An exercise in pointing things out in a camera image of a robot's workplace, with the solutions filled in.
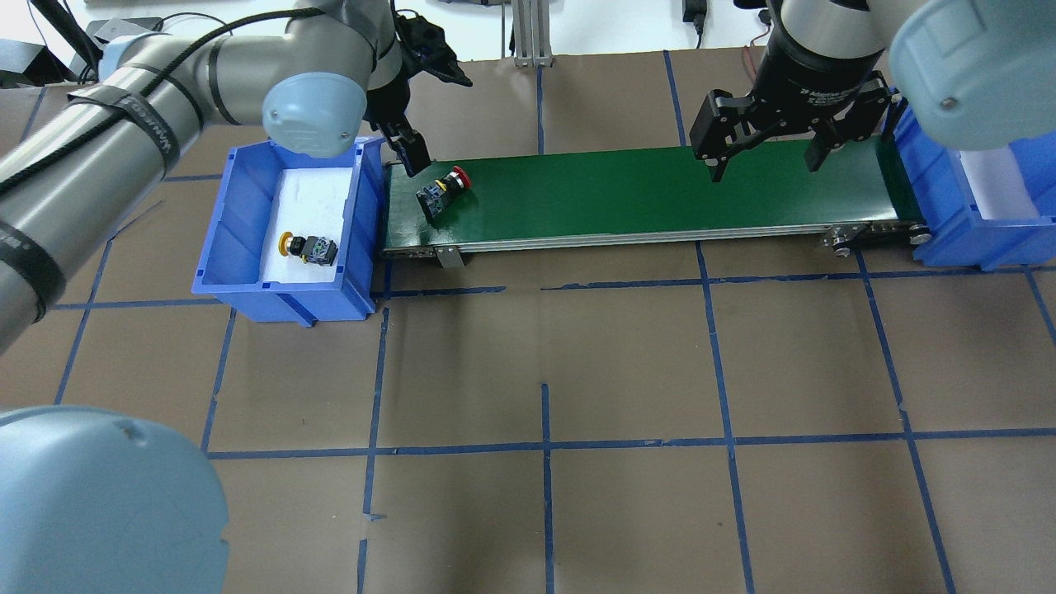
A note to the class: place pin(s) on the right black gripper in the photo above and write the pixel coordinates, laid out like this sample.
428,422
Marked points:
810,76

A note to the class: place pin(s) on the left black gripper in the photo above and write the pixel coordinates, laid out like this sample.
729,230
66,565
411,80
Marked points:
383,102

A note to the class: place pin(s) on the red mushroom push button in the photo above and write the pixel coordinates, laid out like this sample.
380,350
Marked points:
437,196

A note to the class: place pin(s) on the yellow mushroom push button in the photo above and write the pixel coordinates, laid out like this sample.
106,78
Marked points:
316,250

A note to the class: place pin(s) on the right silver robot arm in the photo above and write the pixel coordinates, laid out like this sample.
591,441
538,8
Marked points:
977,75

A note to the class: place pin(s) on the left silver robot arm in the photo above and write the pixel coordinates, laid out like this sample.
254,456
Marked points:
309,75

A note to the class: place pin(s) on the green conveyor belt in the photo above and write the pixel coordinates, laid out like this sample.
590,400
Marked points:
858,199

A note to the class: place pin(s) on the white foam pad left bin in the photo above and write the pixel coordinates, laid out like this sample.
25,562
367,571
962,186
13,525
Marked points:
307,201

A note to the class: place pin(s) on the white foam pad bin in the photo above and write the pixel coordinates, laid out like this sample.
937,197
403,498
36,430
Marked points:
996,184
307,201

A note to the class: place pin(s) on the blue bin left side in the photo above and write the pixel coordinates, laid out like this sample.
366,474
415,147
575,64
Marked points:
229,264

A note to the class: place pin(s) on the blue bin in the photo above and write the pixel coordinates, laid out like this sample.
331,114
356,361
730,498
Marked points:
959,236
229,264

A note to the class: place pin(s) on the black power adapter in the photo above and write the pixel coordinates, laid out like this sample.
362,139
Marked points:
695,12

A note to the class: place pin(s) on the blue bin right side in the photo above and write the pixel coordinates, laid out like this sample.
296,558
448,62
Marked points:
959,236

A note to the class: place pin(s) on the white foam pad right bin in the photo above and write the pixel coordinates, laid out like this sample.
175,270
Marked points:
996,184

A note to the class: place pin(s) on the aluminium profile post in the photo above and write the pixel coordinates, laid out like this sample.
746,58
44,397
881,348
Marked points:
530,34

